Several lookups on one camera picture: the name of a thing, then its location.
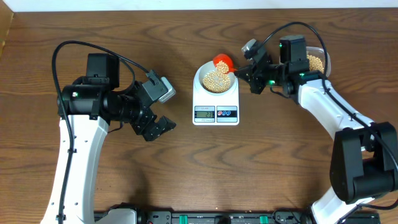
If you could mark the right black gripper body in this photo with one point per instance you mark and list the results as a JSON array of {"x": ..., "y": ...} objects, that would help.
[{"x": 271, "y": 74}]

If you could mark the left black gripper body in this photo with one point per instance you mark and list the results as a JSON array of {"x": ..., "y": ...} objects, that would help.
[{"x": 141, "y": 120}]

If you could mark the red plastic measuring scoop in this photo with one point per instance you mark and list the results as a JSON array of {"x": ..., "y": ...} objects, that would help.
[{"x": 223, "y": 63}]

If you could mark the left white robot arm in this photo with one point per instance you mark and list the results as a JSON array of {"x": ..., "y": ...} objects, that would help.
[{"x": 86, "y": 109}]

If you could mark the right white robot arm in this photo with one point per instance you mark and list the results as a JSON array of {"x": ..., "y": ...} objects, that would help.
[{"x": 364, "y": 156}]

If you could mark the soybeans in bowl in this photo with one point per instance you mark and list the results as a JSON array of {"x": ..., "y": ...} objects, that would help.
[{"x": 217, "y": 82}]

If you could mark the pale blue round bowl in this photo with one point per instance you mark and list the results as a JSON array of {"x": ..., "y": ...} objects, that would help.
[{"x": 213, "y": 68}]

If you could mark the white digital kitchen scale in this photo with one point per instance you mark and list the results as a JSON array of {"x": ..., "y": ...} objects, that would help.
[{"x": 214, "y": 109}]

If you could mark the yellow soybeans pile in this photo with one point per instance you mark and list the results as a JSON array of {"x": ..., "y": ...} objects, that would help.
[{"x": 315, "y": 63}]

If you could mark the clear plastic food container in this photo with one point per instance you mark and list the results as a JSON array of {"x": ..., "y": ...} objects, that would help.
[{"x": 319, "y": 52}]

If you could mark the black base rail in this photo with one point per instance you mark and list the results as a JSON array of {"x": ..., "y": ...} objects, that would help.
[{"x": 217, "y": 218}]

